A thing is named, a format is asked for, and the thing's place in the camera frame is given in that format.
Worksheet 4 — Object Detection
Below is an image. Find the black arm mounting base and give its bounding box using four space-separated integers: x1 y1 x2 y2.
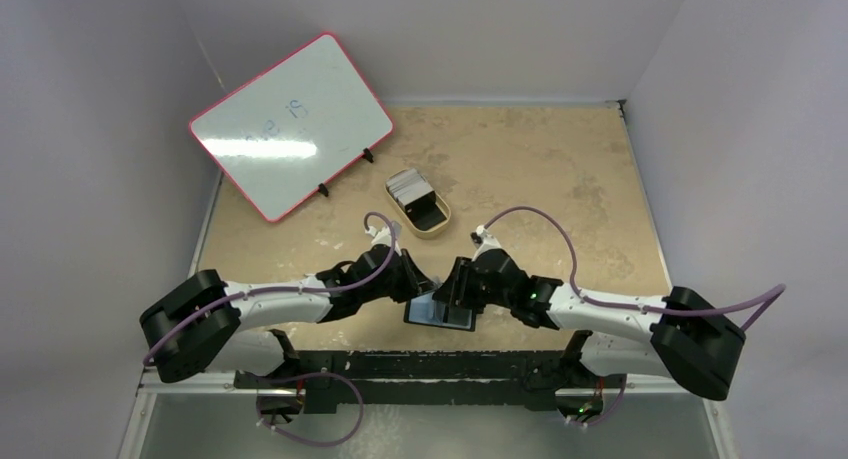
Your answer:
235 333 626 417

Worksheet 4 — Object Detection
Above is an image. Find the beige plastic tray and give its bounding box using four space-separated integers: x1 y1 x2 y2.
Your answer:
385 182 452 239

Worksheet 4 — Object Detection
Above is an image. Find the stack of credit cards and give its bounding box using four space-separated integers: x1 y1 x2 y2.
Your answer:
386 168 434 207

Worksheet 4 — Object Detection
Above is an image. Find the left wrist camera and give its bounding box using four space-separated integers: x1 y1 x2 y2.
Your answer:
366 221 402 254

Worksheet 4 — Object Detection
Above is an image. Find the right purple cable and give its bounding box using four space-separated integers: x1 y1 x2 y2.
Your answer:
480 206 788 333

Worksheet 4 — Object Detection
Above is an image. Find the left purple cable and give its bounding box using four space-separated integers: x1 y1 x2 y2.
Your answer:
142 210 399 368

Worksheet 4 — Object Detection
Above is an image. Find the pink framed whiteboard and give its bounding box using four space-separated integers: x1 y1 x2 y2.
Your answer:
188 33 394 222

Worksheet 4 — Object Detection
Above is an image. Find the black leather card holder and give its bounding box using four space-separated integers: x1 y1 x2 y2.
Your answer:
403 292 476 332

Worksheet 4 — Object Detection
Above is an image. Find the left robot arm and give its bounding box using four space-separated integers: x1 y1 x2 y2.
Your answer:
139 245 438 383

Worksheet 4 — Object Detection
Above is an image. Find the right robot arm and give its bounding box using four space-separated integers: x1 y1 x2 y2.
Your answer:
433 249 746 401

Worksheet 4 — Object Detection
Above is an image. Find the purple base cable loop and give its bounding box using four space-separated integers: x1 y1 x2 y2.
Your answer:
254 368 368 449

